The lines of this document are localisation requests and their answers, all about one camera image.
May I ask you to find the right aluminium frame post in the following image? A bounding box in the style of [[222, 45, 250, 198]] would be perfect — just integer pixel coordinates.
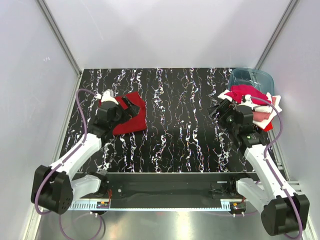
[[254, 0, 300, 70]]

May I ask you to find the folded dark red t-shirt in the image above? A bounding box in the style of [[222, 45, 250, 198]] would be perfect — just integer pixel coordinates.
[[98, 91, 148, 136]]

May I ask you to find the white slotted cable duct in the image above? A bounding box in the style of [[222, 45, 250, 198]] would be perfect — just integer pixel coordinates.
[[69, 198, 231, 212]]

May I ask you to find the aluminium frame post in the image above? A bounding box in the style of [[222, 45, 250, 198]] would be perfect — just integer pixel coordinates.
[[254, 0, 300, 70], [35, 0, 82, 77]]

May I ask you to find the dusty pink folded t-shirt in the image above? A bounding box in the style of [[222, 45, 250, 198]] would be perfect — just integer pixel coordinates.
[[252, 99, 274, 122]]

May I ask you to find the blue transparent plastic bin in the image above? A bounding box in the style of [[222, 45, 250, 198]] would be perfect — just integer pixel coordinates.
[[227, 67, 275, 96]]

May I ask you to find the white black printed t-shirt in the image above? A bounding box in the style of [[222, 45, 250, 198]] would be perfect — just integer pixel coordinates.
[[218, 90, 282, 114]]

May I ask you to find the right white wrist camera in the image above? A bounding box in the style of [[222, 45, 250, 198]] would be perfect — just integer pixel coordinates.
[[241, 94, 253, 107]]

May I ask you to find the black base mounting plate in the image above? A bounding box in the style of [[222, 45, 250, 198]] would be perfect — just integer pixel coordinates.
[[79, 171, 261, 210]]

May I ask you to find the bright pink-red t-shirt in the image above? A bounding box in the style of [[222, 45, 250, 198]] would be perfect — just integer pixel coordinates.
[[224, 84, 272, 106]]

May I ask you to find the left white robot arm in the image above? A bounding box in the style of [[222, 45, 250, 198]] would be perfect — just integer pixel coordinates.
[[31, 95, 143, 215]]

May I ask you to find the red t-shirt under pile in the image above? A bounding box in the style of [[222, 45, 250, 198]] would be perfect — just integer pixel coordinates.
[[263, 122, 273, 132]]

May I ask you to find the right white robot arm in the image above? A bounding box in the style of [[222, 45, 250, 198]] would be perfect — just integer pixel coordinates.
[[208, 99, 310, 240]]

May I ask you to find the left aluminium frame post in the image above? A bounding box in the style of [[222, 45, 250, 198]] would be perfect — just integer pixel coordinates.
[[35, 0, 82, 77]]

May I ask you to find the white folded t-shirt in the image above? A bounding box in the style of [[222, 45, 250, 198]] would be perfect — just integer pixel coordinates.
[[252, 95, 282, 132]]

